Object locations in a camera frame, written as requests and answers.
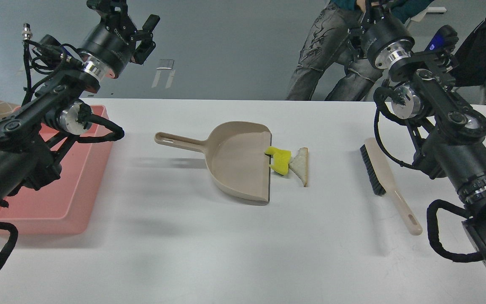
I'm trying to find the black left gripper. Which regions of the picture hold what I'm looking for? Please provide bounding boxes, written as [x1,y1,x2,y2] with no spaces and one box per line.
[79,0,160,79]

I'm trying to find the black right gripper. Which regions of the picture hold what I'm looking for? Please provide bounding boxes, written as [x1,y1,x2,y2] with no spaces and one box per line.
[348,0,415,70]

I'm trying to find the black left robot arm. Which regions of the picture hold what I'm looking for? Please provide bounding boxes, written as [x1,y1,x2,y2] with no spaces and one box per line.
[0,0,160,270]

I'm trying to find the beige brush black bristles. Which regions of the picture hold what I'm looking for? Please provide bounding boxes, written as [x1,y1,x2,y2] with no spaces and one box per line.
[359,137,423,236]

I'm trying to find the white bread slice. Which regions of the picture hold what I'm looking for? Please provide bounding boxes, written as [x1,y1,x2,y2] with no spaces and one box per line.
[289,147,309,188]

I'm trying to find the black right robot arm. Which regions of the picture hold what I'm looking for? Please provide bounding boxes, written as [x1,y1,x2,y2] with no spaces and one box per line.
[348,0,486,266]

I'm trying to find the beige plastic dustpan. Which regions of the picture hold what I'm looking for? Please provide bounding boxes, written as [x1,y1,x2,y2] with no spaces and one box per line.
[154,121,272,204]

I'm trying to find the yellow sponge piece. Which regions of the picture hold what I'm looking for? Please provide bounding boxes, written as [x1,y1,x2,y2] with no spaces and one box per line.
[264,146,292,176]

